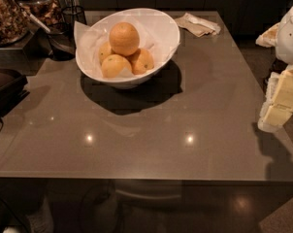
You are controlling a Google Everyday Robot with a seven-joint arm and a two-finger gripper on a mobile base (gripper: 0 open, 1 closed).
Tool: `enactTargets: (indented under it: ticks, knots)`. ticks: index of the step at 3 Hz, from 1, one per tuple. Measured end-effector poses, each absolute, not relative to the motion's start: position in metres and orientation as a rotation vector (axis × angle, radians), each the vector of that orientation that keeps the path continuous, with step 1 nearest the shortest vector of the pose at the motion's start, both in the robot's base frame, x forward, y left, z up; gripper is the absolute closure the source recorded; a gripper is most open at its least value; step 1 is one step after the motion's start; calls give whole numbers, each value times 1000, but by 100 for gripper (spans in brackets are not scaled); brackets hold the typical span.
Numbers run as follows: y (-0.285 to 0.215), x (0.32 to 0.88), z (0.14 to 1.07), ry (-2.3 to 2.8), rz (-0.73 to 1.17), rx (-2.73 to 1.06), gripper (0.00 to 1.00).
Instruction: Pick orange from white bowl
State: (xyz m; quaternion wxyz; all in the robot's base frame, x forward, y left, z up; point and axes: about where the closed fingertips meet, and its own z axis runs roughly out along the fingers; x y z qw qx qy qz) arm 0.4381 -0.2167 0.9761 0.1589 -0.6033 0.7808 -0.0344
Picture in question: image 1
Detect orange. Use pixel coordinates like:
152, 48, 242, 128
98, 41, 114, 63
101, 54, 133, 78
109, 21, 140, 56
127, 49, 154, 75

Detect white ceramic bowl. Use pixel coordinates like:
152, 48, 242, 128
75, 7, 181, 90

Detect dark box at left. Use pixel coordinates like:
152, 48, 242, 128
0, 68, 28, 117

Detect white spoon handle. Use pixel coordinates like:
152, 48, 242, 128
21, 7, 50, 33

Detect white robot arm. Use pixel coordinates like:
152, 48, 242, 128
256, 6, 293, 132

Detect crumpled beige napkin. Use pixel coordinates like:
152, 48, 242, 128
175, 13, 221, 37

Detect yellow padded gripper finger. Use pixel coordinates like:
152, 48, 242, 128
258, 65, 293, 133

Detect glass jar of dried snacks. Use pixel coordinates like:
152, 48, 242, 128
0, 0, 28, 47

